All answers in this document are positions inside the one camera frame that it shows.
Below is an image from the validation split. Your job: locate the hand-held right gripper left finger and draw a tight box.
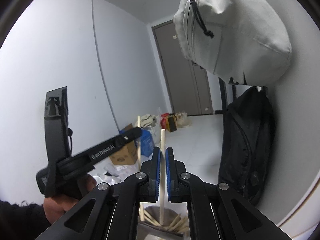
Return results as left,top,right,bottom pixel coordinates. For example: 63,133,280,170
35,147,162,240

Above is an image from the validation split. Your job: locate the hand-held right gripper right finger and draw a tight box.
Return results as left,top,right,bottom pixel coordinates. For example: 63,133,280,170
165,147,290,240

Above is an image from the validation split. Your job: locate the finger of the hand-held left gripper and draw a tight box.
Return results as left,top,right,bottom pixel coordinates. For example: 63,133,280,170
56,127,143,175

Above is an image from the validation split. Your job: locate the wooden chopstick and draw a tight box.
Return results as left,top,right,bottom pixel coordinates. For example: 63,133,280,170
143,209,161,227
175,217,189,232
167,214,182,230
136,116,146,222
160,129,167,227

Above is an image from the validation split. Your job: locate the white utensil holder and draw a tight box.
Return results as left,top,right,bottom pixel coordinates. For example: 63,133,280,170
137,204,191,240

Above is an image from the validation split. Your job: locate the person's left forearm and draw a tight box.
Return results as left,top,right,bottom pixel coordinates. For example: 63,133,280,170
0,199,50,240

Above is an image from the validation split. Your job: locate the person's left hand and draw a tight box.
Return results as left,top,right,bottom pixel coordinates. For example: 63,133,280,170
44,174,98,224

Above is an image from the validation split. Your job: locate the brown cardboard box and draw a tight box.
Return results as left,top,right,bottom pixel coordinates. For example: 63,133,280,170
109,140,137,166

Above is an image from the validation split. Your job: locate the large grey mailer bag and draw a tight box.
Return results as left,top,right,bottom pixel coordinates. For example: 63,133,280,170
101,164,130,178

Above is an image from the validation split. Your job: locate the blue carton box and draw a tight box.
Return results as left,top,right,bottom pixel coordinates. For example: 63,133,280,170
119,123,153,155

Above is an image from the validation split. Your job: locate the black yellow paper bag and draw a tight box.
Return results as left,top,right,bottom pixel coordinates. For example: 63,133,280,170
166,115,177,132

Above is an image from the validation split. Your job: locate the red bag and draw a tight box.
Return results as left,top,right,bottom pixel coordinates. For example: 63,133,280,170
160,113,170,130

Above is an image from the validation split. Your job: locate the translucent plastic bag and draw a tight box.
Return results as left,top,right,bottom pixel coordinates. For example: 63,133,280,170
175,111,192,128

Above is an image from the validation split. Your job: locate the beige folded cloth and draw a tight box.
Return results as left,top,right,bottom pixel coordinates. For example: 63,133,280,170
140,114,158,128

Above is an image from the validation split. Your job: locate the black backpack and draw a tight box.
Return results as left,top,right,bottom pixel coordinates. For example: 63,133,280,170
218,86,274,205

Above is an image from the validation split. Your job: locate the grey door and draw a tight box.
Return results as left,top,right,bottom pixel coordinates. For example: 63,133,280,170
152,21,214,117

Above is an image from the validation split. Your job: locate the white duffel bag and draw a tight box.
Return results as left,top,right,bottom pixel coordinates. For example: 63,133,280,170
173,0,292,85

